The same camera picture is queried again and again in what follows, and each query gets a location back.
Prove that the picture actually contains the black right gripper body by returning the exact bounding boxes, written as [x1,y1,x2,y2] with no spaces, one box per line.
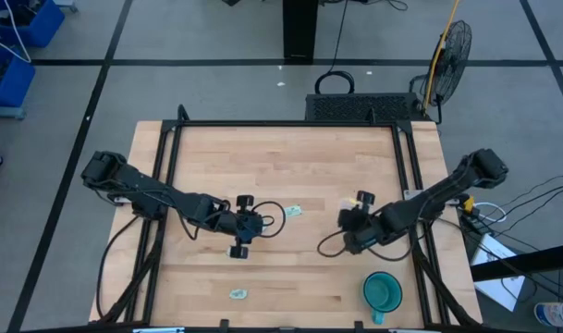
[337,207,386,256]

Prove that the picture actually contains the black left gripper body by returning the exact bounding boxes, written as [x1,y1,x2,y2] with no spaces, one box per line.
[214,208,266,245]

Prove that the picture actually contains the teal plastic cup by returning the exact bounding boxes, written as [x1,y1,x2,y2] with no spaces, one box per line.
[361,270,404,326]

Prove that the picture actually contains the black perforated computer case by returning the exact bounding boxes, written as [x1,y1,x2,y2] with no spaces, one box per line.
[304,92,431,124]

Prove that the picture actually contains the white cardboard box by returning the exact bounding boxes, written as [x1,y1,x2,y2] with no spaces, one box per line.
[470,232,526,313]

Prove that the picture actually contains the black standing fan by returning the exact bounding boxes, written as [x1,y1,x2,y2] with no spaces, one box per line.
[409,18,473,111]

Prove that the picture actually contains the yellow pole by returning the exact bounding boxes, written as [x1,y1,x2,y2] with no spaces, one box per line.
[422,0,462,113]

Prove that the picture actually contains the black bar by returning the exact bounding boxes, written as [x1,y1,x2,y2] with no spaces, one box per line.
[470,241,563,283]

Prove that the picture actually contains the black upright stand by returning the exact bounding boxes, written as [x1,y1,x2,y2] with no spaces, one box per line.
[281,0,321,66]

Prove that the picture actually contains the blue storage bin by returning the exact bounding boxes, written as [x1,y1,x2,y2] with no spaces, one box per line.
[0,0,67,49]
[0,45,37,120]

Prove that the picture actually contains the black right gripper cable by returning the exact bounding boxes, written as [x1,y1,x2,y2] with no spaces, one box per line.
[316,221,419,263]

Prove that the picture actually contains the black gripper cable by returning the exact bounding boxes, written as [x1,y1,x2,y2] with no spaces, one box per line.
[316,221,419,263]
[249,200,288,240]

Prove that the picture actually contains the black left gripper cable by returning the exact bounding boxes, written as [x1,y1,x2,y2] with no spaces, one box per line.
[249,200,288,240]

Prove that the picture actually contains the black aluminium table frame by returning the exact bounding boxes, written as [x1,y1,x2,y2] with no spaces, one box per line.
[89,104,484,333]

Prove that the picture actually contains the coiled black floor cable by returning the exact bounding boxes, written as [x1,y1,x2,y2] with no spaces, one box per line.
[313,0,357,96]

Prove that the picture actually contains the white looped cable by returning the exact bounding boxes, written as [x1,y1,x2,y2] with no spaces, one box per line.
[473,201,508,224]

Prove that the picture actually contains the black left arm base cable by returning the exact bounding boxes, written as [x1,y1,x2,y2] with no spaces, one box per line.
[95,213,142,321]

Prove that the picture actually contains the black floor cables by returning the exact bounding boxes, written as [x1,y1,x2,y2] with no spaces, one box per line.
[474,166,563,232]

